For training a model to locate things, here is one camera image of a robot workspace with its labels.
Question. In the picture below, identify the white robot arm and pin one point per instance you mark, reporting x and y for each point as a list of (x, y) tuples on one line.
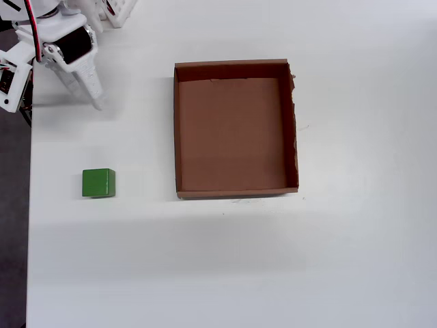
[(51, 7)]

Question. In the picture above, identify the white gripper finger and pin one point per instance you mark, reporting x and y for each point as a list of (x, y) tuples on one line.
[(54, 56), (89, 82)]

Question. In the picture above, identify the brown cardboard box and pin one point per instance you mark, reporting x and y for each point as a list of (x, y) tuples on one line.
[(232, 136)]

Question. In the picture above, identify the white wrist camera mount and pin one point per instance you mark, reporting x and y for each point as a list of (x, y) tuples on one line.
[(15, 85)]

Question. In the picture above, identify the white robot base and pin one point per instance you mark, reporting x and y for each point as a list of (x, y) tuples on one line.
[(119, 12)]

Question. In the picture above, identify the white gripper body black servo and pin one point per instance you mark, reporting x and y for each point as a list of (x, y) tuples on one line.
[(73, 48)]

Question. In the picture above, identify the green wooden cube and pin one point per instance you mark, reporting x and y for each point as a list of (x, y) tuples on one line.
[(97, 182)]

